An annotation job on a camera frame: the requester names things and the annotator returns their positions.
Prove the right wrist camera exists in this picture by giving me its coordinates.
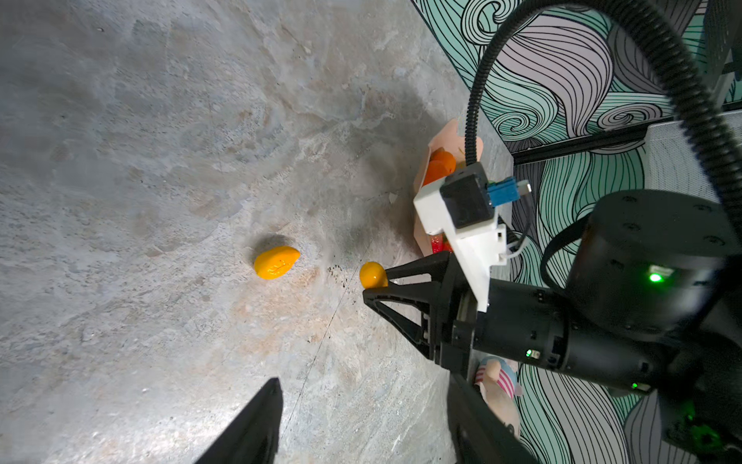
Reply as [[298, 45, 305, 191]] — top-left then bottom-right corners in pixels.
[[414, 162, 531, 312]]

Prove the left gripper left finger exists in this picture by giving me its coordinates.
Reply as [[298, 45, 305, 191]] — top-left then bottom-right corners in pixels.
[[196, 377, 283, 464]]

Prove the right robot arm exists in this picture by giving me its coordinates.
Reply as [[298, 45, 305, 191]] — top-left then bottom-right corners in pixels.
[[363, 1, 741, 463]]

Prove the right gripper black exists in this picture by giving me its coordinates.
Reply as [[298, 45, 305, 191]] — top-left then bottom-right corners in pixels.
[[362, 251, 478, 374]]

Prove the large orange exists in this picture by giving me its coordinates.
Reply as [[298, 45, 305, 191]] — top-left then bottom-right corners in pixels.
[[422, 148, 457, 186]]

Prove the pig-face plush doll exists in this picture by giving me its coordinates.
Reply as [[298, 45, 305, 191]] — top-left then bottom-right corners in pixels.
[[473, 356, 522, 439]]

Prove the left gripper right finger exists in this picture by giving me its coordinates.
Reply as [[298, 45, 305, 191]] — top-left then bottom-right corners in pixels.
[[446, 373, 537, 464]]

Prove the strawberry cluster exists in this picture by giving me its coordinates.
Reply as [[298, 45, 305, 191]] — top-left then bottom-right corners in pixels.
[[430, 233, 452, 254]]

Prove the yellow mango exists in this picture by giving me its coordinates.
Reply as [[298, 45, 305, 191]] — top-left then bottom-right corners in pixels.
[[254, 246, 301, 280], [359, 261, 390, 290]]

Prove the pink fruit bowl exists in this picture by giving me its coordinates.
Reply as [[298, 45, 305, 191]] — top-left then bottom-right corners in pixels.
[[413, 119, 466, 256]]

